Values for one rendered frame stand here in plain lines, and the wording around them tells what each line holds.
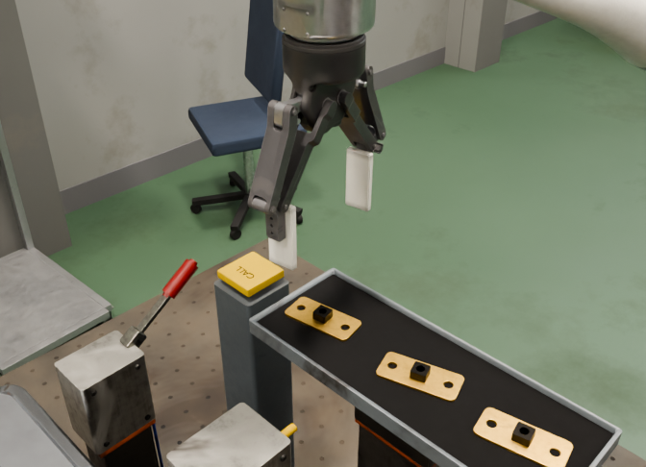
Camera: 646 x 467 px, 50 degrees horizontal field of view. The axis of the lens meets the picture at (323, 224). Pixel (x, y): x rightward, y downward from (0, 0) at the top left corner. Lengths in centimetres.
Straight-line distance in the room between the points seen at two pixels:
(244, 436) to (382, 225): 244
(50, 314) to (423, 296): 136
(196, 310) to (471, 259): 164
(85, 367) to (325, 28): 53
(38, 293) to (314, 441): 167
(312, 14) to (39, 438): 61
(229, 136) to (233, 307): 203
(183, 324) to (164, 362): 12
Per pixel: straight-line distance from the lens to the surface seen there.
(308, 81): 62
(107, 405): 93
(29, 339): 255
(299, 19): 60
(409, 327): 78
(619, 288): 297
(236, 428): 75
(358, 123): 70
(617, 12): 82
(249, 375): 92
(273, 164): 61
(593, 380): 253
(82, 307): 262
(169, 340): 149
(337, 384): 71
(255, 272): 86
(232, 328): 90
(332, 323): 78
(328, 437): 128
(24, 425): 97
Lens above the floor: 167
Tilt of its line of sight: 32 degrees down
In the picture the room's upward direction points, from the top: straight up
